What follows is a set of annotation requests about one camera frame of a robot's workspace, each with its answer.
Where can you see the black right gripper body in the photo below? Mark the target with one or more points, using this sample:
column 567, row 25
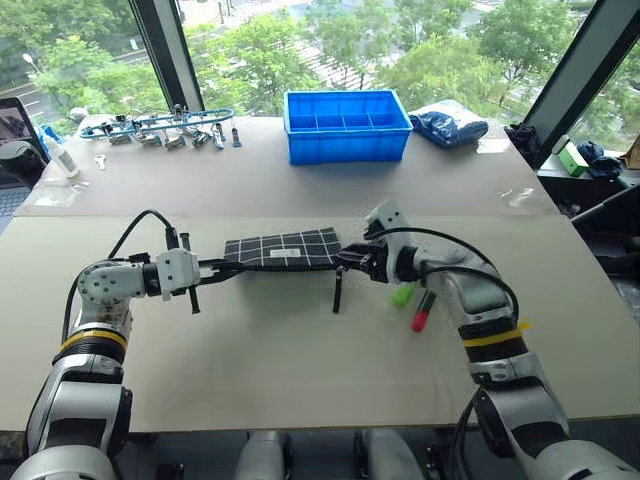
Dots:
column 381, row 267

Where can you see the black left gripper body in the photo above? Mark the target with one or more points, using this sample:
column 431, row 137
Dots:
column 210, row 272

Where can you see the black white grid pouch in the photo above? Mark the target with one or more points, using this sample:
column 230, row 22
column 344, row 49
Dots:
column 285, row 250

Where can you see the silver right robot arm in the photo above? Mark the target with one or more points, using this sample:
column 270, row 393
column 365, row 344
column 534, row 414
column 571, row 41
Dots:
column 520, row 400

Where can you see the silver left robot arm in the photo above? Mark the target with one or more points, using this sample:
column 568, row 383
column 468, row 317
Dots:
column 82, row 400

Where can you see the green highlighter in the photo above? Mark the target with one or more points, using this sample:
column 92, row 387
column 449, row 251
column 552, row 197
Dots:
column 402, row 295

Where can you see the red marker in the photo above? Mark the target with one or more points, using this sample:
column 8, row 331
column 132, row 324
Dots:
column 422, row 315

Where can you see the blue plastic divider crate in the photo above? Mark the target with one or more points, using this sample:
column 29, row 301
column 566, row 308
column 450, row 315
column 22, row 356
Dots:
column 345, row 140

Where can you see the dark blue plastic bag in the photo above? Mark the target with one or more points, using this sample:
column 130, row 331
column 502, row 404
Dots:
column 445, row 125

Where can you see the clear plastic film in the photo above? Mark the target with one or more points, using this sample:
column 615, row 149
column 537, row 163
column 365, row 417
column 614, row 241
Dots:
column 57, row 192
column 517, row 196

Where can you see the small white clip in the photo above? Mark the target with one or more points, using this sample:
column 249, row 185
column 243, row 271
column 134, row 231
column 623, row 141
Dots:
column 101, row 162

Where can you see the blue clip drying hanger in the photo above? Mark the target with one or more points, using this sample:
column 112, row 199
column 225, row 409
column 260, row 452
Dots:
column 150, row 122

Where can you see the silver rounded robot leg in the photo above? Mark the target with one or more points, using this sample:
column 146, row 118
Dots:
column 390, row 457
column 265, row 457

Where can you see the white plastic bottle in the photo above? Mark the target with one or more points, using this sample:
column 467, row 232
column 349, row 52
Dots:
column 65, row 159

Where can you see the black fabric bag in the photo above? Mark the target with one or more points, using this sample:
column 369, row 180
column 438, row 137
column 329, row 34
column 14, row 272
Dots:
column 524, row 145

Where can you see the blue crumpled cloth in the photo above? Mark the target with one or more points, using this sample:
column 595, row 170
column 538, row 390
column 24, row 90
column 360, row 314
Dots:
column 49, row 134

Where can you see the green white box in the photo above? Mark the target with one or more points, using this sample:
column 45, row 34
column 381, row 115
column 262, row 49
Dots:
column 571, row 159

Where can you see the black window pillar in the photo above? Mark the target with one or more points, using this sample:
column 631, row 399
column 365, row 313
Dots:
column 167, row 50
column 580, row 65

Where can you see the dark blue cloth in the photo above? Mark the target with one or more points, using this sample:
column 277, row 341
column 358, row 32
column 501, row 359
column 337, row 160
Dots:
column 600, row 161

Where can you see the laptop computer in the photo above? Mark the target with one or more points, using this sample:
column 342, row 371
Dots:
column 12, row 125

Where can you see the brown cardboard box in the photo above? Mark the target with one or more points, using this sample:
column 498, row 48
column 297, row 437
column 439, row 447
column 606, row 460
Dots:
column 632, row 152

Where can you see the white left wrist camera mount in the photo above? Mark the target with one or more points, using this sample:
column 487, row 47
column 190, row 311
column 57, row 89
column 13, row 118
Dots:
column 177, row 272

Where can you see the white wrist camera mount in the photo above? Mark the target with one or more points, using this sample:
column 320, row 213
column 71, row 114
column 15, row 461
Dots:
column 392, row 215
column 177, row 272

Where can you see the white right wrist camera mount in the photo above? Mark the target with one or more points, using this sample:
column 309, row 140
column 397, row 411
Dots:
column 392, row 215

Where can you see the black chair frame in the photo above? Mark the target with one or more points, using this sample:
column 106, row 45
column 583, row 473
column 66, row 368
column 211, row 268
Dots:
column 610, row 225

